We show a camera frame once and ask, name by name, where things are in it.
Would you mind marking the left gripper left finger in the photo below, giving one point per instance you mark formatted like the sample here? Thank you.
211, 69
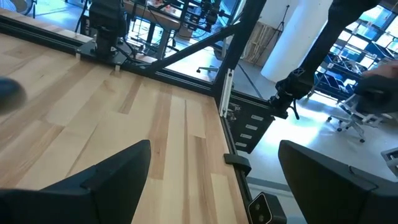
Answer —
102, 193

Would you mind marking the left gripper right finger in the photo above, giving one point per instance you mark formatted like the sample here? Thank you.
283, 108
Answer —
329, 193

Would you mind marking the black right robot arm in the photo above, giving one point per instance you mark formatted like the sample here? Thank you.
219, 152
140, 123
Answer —
107, 28

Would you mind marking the black background robot arm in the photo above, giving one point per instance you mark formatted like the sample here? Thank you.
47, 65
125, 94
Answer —
211, 15

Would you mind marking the gray box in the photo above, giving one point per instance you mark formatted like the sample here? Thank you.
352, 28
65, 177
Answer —
391, 158

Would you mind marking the black table edge clamp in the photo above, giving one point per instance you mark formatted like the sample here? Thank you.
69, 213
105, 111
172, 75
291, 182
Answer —
237, 161

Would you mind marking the office chair with white base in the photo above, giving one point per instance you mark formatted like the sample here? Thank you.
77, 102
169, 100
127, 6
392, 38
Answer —
376, 96

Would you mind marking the black panel with white labels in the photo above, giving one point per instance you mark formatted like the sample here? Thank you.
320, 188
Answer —
239, 124

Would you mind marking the blue storage bin rack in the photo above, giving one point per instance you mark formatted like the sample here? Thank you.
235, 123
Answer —
335, 77

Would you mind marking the person's hand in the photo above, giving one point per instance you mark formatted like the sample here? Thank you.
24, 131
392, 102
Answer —
385, 70

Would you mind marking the person's leg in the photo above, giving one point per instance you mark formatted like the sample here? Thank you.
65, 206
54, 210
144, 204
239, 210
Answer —
323, 46

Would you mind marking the white round pillar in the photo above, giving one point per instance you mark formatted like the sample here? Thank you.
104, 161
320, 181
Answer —
292, 46

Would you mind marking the wooden pallet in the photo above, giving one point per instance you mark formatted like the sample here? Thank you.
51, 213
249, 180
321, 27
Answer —
261, 43

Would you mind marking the wooden background table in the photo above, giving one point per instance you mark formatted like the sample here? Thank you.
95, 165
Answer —
161, 20

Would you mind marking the black table level camera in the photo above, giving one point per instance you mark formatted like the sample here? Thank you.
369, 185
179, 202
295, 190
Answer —
273, 211

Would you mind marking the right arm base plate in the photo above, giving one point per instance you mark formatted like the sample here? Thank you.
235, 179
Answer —
93, 51

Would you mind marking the white frame bracket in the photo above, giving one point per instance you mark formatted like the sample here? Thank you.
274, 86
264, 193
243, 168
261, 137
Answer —
226, 93

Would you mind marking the black aluminium table frame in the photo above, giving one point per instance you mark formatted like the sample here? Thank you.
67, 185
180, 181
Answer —
239, 46

